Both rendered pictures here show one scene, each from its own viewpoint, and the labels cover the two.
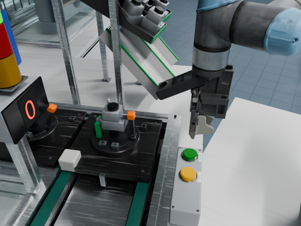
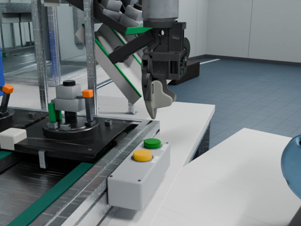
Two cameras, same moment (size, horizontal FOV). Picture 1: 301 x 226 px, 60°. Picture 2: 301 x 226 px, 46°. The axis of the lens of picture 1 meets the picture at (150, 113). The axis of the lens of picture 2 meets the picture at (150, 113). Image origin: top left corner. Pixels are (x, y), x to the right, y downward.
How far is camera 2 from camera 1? 0.38 m
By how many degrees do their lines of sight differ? 21
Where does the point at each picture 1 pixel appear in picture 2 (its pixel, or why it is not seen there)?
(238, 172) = (222, 184)
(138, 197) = (76, 171)
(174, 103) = (165, 128)
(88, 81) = not seen: hidden behind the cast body
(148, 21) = (126, 18)
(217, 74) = (164, 24)
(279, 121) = not seen: hidden behind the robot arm
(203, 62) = (148, 10)
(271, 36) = not seen: outside the picture
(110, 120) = (63, 97)
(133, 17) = (110, 12)
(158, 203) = (95, 173)
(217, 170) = (194, 181)
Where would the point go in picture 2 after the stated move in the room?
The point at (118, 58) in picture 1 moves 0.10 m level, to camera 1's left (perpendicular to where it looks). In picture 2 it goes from (90, 53) to (57, 52)
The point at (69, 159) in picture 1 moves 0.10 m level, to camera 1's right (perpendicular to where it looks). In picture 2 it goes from (10, 133) to (52, 135)
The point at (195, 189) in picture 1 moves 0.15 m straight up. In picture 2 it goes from (146, 167) to (145, 93)
